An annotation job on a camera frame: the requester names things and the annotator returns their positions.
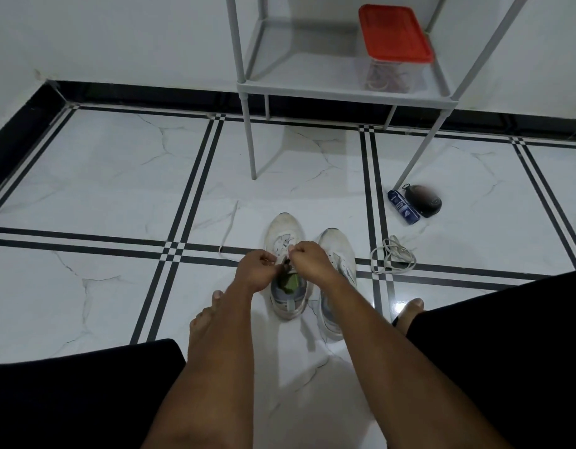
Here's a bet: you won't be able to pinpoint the black oval polish bottle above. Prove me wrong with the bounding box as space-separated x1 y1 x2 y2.
402 183 444 220

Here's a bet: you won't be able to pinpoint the person's right forearm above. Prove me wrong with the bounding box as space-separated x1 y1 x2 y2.
315 274 512 449

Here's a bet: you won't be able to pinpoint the clear container with red lid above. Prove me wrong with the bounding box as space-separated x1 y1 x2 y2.
357 4 435 95

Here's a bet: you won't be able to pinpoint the white grey sneaker shoe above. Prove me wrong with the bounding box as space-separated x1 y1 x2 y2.
264 211 313 322
315 227 360 342

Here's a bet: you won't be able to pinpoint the person's right foot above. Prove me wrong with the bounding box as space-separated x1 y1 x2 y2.
392 297 426 336

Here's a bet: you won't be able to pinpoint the person's foot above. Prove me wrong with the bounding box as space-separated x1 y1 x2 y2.
188 289 227 366
392 297 426 336

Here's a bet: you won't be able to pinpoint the person's left foot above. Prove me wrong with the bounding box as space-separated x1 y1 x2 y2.
188 289 227 366

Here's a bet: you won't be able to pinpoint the person's left forearm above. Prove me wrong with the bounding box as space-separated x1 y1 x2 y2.
141 282 257 449

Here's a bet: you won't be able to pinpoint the grey metal shelf rack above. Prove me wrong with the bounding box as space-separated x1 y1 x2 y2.
224 0 533 193

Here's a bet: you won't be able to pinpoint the clear box with red lid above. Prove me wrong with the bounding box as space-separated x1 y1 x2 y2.
365 62 412 93

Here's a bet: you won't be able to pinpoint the black shorts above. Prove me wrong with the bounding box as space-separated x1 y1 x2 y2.
0 268 576 449

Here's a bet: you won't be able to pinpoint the person's right hand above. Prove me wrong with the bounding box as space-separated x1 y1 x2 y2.
287 241 341 286

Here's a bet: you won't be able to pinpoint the person's left hand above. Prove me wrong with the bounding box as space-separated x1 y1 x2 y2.
233 249 279 294

